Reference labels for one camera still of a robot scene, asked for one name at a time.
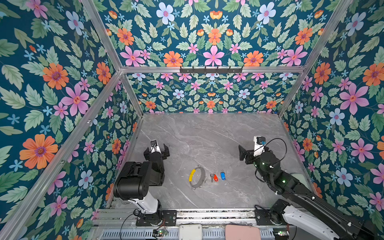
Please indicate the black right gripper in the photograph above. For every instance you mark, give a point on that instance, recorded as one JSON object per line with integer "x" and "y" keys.
{"x": 243, "y": 153}

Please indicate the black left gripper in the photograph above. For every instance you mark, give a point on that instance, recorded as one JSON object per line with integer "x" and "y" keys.
{"x": 164, "y": 154}

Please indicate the red capped key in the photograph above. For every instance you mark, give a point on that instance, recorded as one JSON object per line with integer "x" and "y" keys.
{"x": 214, "y": 178}

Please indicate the yellow capped key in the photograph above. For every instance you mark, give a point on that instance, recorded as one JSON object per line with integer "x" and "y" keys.
{"x": 192, "y": 175}

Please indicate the silver metal keyring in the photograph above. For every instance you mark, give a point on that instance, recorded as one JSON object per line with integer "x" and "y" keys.
{"x": 199, "y": 178}

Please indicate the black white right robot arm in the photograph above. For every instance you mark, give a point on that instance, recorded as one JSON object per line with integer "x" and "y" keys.
{"x": 299, "y": 206}

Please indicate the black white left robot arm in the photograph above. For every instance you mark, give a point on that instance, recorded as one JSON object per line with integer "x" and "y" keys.
{"x": 135, "y": 179}

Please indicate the pale green sponge block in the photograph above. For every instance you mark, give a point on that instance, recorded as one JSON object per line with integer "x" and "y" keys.
{"x": 301, "y": 179}

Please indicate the small green circuit board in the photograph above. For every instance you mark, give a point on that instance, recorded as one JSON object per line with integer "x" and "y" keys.
{"x": 160, "y": 233}

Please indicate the pink plastic box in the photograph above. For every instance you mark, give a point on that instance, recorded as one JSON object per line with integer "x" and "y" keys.
{"x": 237, "y": 232}

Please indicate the white plastic box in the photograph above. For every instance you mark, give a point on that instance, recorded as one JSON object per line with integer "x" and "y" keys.
{"x": 191, "y": 232}

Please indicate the right small circuit board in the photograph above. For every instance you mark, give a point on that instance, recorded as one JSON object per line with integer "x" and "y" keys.
{"x": 280, "y": 234}

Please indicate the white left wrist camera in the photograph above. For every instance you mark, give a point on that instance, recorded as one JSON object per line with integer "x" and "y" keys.
{"x": 155, "y": 147}

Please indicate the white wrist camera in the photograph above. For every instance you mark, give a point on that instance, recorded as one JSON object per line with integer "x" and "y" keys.
{"x": 155, "y": 147}
{"x": 259, "y": 145}

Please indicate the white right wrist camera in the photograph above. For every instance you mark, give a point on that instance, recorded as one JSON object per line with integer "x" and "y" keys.
{"x": 259, "y": 145}

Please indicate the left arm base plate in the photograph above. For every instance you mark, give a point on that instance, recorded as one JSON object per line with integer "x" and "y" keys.
{"x": 168, "y": 217}

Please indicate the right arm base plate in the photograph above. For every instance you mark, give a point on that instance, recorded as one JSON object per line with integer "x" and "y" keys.
{"x": 263, "y": 218}

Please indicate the black wall hook rack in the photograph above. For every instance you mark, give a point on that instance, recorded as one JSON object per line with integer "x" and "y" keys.
{"x": 210, "y": 70}

